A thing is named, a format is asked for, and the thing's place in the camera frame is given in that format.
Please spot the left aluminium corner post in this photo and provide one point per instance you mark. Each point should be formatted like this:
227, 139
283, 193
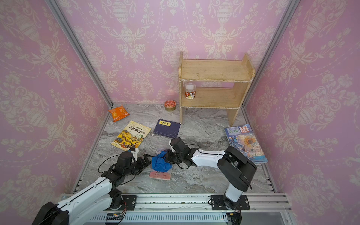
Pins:
75, 43

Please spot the aluminium front rail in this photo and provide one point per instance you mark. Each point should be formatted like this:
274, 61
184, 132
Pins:
272, 208

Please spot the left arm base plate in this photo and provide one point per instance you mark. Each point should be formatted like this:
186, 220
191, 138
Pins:
129, 202

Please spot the white red cup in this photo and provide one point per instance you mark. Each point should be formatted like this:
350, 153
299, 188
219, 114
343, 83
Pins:
190, 90

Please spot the aluminium corner post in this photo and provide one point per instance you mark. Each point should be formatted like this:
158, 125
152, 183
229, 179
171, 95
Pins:
285, 20
75, 43

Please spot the blue cloth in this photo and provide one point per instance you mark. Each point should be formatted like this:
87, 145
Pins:
159, 164

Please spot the colourful sunflower magazine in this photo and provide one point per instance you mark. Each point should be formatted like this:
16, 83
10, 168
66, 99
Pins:
243, 139

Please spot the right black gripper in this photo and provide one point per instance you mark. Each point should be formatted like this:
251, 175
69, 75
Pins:
168, 155

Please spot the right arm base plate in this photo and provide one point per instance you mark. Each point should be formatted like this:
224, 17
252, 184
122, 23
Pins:
221, 203

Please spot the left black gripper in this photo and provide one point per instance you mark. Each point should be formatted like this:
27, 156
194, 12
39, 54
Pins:
147, 161

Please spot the yellow history picture book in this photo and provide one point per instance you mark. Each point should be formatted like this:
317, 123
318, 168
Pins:
131, 136

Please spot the dark blue book yellow label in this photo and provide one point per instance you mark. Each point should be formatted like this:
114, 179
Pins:
168, 129

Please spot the right aluminium corner post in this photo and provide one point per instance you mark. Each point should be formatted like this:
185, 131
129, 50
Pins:
285, 20

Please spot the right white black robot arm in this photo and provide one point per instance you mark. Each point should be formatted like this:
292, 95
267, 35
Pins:
237, 168

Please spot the orange snack bag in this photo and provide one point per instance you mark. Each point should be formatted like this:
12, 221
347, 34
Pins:
118, 113

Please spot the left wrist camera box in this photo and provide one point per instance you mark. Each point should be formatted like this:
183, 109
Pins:
134, 152

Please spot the wooden two-tier shelf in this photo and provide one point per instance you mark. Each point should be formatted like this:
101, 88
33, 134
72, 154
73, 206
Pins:
229, 83

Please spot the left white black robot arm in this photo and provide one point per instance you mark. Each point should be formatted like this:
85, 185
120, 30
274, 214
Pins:
101, 195

